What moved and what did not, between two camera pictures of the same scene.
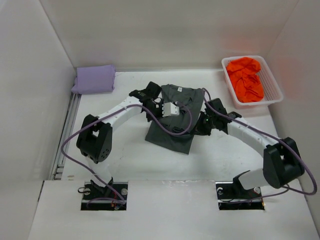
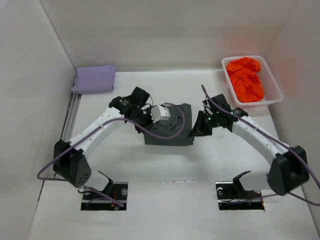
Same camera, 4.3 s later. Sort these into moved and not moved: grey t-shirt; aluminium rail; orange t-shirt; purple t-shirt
Moved: grey t-shirt
Not moved: aluminium rail; orange t-shirt; purple t-shirt
